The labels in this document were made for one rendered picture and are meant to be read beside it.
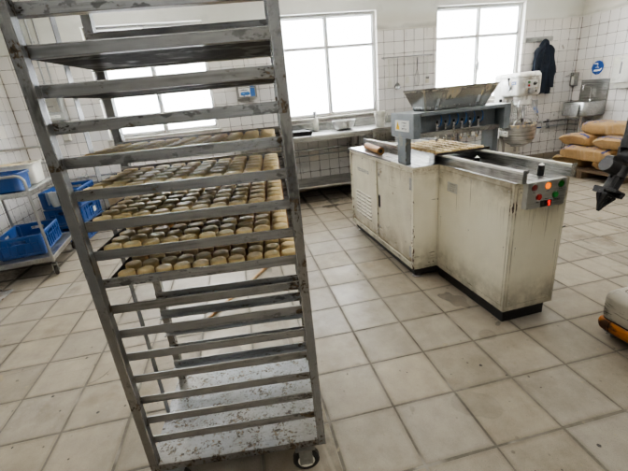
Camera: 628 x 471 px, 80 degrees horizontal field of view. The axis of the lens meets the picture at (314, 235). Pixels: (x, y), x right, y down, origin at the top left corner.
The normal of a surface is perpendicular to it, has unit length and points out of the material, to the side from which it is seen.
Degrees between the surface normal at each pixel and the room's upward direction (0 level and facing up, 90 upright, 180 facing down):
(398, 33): 90
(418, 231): 90
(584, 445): 0
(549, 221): 90
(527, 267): 90
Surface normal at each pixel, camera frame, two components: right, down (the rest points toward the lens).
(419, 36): 0.21, 0.33
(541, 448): -0.09, -0.93
